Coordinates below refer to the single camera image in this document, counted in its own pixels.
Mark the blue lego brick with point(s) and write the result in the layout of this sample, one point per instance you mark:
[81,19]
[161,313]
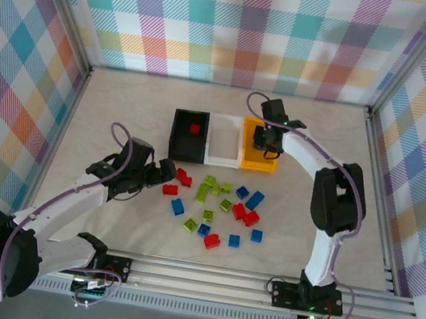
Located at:
[255,200]
[242,192]
[204,229]
[234,241]
[177,207]
[256,235]

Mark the black plastic bin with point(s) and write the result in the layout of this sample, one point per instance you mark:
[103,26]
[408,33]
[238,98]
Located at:
[180,137]

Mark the red lego brick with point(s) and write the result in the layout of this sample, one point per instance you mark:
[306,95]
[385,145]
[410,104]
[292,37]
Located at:
[170,189]
[187,181]
[211,241]
[251,218]
[194,129]
[181,173]
[239,211]

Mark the long green lego brick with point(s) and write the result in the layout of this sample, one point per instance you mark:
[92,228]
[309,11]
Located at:
[203,192]

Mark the yellow plastic bin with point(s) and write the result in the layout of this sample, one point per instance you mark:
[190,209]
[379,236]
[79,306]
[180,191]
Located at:
[257,165]

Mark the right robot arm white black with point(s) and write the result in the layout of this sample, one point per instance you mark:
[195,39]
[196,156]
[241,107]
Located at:
[304,150]

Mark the aluminium frame side rail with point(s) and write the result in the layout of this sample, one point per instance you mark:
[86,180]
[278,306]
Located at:
[382,196]
[64,122]

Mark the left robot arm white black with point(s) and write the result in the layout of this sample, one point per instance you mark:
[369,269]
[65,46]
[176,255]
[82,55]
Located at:
[67,200]

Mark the white plastic bin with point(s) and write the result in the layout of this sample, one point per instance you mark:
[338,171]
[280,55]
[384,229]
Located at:
[219,160]

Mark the aluminium frame post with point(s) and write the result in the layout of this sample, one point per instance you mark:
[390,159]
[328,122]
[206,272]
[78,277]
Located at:
[412,57]
[69,4]

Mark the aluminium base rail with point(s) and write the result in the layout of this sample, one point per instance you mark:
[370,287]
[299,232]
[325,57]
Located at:
[197,279]

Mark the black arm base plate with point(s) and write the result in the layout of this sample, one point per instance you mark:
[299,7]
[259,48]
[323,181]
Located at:
[284,294]
[117,268]

